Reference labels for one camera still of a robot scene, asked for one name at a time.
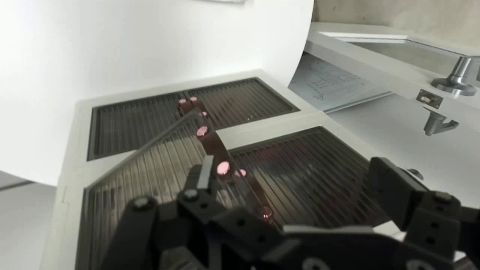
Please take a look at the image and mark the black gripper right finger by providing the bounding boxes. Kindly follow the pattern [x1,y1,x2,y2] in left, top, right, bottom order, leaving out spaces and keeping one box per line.
[366,157,480,265]

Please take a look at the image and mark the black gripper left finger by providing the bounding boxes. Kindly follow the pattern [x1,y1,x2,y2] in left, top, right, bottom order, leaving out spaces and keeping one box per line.
[101,164,284,270]

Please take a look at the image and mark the cabinet door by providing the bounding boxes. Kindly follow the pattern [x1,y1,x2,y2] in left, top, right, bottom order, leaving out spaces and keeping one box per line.
[230,127,389,227]
[75,110,219,270]

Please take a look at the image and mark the white stacked cabinet unit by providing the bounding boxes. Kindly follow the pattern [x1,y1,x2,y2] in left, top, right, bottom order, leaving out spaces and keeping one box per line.
[41,71,476,270]

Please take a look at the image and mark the bottom cabinet doors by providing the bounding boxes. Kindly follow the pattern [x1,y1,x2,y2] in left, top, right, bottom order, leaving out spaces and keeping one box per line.
[87,77,297,160]

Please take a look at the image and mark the white door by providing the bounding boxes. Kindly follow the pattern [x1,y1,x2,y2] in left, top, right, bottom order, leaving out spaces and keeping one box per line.
[291,22,480,134]

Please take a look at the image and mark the silver door lever handle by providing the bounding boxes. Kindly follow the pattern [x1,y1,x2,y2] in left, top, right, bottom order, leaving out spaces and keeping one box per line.
[432,55,480,95]

